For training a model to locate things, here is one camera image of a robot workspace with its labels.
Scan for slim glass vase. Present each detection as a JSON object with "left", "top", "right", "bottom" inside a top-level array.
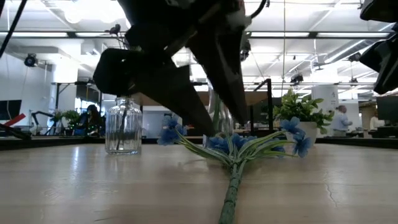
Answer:
[{"left": 206, "top": 89, "right": 234, "bottom": 138}]

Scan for background green plant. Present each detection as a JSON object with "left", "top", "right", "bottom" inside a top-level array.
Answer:
[{"left": 62, "top": 110, "right": 81, "bottom": 128}]

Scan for wooden shelf black metal legs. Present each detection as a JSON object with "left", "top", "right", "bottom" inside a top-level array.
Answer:
[{"left": 133, "top": 78, "right": 274, "bottom": 139}]

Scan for green potted plant white pot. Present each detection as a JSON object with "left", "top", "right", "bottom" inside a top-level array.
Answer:
[{"left": 272, "top": 88, "right": 336, "bottom": 144}]

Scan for dark background monitor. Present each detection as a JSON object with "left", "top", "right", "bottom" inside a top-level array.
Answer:
[
  {"left": 376, "top": 95, "right": 398, "bottom": 125},
  {"left": 0, "top": 99, "right": 22, "bottom": 121}
]

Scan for red flat background object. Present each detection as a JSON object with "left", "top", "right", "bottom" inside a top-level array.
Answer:
[{"left": 3, "top": 113, "right": 27, "bottom": 128}]

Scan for distant person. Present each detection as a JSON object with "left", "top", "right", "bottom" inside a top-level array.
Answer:
[{"left": 369, "top": 111, "right": 384, "bottom": 131}]

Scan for blue artificial flower bunch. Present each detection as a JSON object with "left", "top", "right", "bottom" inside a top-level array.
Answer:
[{"left": 156, "top": 114, "right": 313, "bottom": 224}]

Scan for black hanging overhead camera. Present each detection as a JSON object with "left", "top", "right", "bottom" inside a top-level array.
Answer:
[{"left": 242, "top": 39, "right": 252, "bottom": 62}]

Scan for seated person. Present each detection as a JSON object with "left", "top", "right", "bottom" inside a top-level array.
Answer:
[{"left": 77, "top": 104, "right": 106, "bottom": 137}]

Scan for standing person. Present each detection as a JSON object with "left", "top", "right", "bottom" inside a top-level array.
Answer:
[{"left": 330, "top": 105, "right": 354, "bottom": 138}]

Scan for wide ribbed glass jar vase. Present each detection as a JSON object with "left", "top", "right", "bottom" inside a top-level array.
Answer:
[{"left": 104, "top": 97, "right": 143, "bottom": 156}]

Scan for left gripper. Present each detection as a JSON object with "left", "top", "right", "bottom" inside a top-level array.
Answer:
[{"left": 92, "top": 0, "right": 252, "bottom": 137}]

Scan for black metal table frame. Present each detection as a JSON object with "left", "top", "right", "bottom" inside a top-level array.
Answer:
[{"left": 0, "top": 135, "right": 398, "bottom": 151}]

